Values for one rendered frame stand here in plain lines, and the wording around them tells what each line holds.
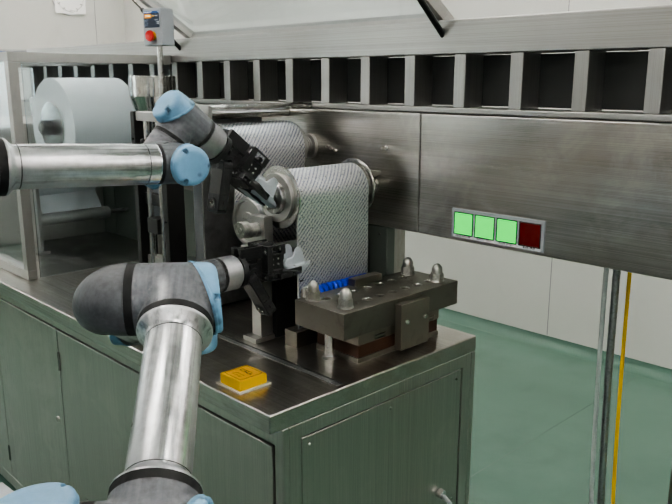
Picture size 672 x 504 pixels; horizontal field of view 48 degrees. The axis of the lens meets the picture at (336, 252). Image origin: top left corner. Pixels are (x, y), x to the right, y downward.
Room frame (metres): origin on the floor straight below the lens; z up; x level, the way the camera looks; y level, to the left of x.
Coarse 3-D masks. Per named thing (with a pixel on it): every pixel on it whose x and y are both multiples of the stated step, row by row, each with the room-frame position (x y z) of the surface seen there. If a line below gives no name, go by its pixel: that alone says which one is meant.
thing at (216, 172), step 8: (216, 168) 1.61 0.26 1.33; (224, 168) 1.59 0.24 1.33; (216, 176) 1.60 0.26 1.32; (224, 176) 1.59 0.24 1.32; (216, 184) 1.60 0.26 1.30; (224, 184) 1.59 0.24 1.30; (216, 192) 1.59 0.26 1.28; (224, 192) 1.59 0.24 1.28; (208, 200) 1.60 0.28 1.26; (216, 200) 1.59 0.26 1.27; (224, 200) 1.59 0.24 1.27; (208, 208) 1.60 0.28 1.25; (216, 208) 1.58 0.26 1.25; (224, 208) 1.59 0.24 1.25
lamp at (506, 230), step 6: (498, 222) 1.67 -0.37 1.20; (504, 222) 1.66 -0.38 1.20; (510, 222) 1.65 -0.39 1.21; (516, 222) 1.64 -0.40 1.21; (498, 228) 1.67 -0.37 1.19; (504, 228) 1.66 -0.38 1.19; (510, 228) 1.65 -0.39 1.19; (498, 234) 1.67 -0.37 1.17; (504, 234) 1.66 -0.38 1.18; (510, 234) 1.65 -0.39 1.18; (498, 240) 1.67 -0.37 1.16; (504, 240) 1.66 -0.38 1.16; (510, 240) 1.65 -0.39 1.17
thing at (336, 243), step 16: (304, 224) 1.71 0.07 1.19; (320, 224) 1.74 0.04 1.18; (336, 224) 1.78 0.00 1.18; (352, 224) 1.82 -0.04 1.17; (304, 240) 1.71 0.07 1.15; (320, 240) 1.74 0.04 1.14; (336, 240) 1.78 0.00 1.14; (352, 240) 1.82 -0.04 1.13; (304, 256) 1.71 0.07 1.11; (320, 256) 1.74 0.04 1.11; (336, 256) 1.78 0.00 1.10; (352, 256) 1.82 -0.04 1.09; (304, 272) 1.71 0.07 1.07; (320, 272) 1.74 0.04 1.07; (336, 272) 1.78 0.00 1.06; (352, 272) 1.82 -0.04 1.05
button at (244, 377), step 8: (240, 368) 1.48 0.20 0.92; (248, 368) 1.48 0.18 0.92; (224, 376) 1.45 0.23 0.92; (232, 376) 1.44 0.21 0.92; (240, 376) 1.44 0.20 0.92; (248, 376) 1.44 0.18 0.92; (256, 376) 1.44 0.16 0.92; (264, 376) 1.45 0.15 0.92; (232, 384) 1.43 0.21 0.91; (240, 384) 1.41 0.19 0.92; (248, 384) 1.43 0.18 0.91; (256, 384) 1.44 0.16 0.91
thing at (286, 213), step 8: (272, 176) 1.74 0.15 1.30; (280, 176) 1.72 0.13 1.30; (288, 184) 1.70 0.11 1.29; (368, 184) 1.87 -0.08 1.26; (288, 192) 1.70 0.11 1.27; (368, 192) 1.87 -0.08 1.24; (288, 200) 1.70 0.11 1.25; (264, 208) 1.76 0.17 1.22; (288, 208) 1.70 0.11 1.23; (272, 216) 1.74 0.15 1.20; (280, 216) 1.72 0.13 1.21; (288, 216) 1.70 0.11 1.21
